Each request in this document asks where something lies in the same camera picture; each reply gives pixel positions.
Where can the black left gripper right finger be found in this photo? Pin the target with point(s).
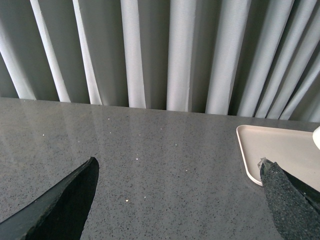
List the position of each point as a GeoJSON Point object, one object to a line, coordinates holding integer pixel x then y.
{"type": "Point", "coordinates": [294, 205]}

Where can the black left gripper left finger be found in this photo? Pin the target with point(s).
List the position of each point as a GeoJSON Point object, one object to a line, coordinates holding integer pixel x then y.
{"type": "Point", "coordinates": [58, 214]}

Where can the white smiley mug black handle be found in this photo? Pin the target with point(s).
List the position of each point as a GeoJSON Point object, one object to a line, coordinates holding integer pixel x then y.
{"type": "Point", "coordinates": [316, 137]}

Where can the beige rectangular plastic tray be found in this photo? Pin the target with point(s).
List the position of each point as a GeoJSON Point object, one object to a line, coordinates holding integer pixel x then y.
{"type": "Point", "coordinates": [293, 150]}

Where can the grey pleated curtain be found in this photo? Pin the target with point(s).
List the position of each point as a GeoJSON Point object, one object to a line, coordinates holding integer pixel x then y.
{"type": "Point", "coordinates": [249, 58]}

